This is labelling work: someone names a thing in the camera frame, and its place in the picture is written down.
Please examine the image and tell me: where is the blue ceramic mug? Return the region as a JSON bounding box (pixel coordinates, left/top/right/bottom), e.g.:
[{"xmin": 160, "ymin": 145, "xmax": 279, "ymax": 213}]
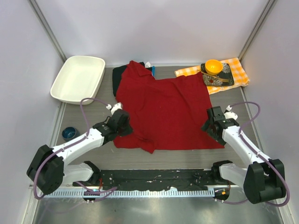
[{"xmin": 62, "ymin": 127, "xmax": 80, "ymax": 142}]

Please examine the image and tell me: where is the folded white t-shirt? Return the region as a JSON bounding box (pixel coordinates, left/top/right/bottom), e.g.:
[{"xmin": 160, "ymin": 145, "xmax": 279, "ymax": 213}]
[{"xmin": 145, "ymin": 62, "xmax": 151, "ymax": 68}]

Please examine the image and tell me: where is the folded blue t-shirt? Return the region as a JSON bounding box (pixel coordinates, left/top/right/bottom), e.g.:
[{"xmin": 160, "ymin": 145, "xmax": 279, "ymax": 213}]
[{"xmin": 151, "ymin": 66, "xmax": 155, "ymax": 77}]

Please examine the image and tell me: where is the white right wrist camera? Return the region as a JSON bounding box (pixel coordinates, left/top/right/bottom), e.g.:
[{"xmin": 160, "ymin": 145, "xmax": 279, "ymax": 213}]
[{"xmin": 224, "ymin": 105, "xmax": 238, "ymax": 120}]

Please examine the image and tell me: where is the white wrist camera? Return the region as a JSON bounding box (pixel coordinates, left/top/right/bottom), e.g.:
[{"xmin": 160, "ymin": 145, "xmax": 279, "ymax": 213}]
[
  {"xmin": 106, "ymin": 103, "xmax": 122, "ymax": 115},
  {"xmin": 224, "ymin": 105, "xmax": 238, "ymax": 120}
]

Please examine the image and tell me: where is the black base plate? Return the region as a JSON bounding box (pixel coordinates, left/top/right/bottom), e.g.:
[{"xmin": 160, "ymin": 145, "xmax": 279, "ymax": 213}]
[{"xmin": 82, "ymin": 169, "xmax": 234, "ymax": 191}]

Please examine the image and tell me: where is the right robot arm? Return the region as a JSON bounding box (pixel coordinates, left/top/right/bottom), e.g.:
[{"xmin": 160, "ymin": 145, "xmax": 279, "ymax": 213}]
[{"xmin": 201, "ymin": 106, "xmax": 289, "ymax": 204}]

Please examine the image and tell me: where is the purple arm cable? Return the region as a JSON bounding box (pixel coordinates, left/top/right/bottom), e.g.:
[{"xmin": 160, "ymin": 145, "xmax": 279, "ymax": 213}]
[
  {"xmin": 34, "ymin": 98, "xmax": 117, "ymax": 203},
  {"xmin": 219, "ymin": 101, "xmax": 291, "ymax": 207}
]

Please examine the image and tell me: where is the perforated cable rail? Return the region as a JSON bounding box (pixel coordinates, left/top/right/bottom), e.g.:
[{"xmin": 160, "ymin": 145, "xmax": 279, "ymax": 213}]
[{"xmin": 45, "ymin": 188, "xmax": 214, "ymax": 198}]

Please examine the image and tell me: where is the red t-shirt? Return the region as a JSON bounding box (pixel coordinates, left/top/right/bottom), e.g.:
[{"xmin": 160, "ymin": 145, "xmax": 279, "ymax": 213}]
[{"xmin": 114, "ymin": 61, "xmax": 224, "ymax": 153}]

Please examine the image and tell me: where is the orange bowl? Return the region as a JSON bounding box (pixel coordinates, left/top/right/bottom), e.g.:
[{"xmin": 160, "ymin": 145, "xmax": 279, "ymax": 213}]
[{"xmin": 205, "ymin": 59, "xmax": 223, "ymax": 75}]

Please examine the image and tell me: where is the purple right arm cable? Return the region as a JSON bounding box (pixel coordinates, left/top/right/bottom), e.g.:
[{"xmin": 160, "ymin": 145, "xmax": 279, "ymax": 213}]
[{"xmin": 219, "ymin": 101, "xmax": 291, "ymax": 207}]

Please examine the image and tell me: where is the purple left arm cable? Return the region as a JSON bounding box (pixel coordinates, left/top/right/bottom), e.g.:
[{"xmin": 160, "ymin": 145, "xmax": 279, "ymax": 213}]
[{"xmin": 34, "ymin": 98, "xmax": 117, "ymax": 203}]

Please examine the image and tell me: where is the wooden chopstick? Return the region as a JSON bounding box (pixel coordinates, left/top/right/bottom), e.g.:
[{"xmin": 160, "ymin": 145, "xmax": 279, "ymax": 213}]
[{"xmin": 197, "ymin": 70, "xmax": 229, "ymax": 83}]

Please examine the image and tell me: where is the black floral plate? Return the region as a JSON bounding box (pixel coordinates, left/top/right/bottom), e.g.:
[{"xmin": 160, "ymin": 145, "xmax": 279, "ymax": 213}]
[{"xmin": 200, "ymin": 63, "xmax": 235, "ymax": 87}]

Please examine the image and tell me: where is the folded black t-shirt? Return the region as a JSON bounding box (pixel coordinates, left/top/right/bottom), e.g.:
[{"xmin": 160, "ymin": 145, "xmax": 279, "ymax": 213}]
[{"xmin": 112, "ymin": 61, "xmax": 152, "ymax": 102}]

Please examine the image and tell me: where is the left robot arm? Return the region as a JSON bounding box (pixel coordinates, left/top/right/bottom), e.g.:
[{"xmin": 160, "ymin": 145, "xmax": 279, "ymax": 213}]
[{"xmin": 27, "ymin": 109, "xmax": 133, "ymax": 195}]

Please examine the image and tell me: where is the white rectangular tray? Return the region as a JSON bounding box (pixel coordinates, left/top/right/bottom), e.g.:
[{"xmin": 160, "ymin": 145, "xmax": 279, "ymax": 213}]
[{"xmin": 50, "ymin": 56, "xmax": 106, "ymax": 105}]

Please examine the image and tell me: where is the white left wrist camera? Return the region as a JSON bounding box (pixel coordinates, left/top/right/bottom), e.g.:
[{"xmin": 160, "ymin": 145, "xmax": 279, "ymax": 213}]
[{"xmin": 106, "ymin": 103, "xmax": 122, "ymax": 115}]

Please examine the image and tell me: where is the yellow checkered cloth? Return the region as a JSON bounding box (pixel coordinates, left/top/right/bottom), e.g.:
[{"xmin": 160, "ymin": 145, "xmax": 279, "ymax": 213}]
[{"xmin": 174, "ymin": 58, "xmax": 250, "ymax": 95}]

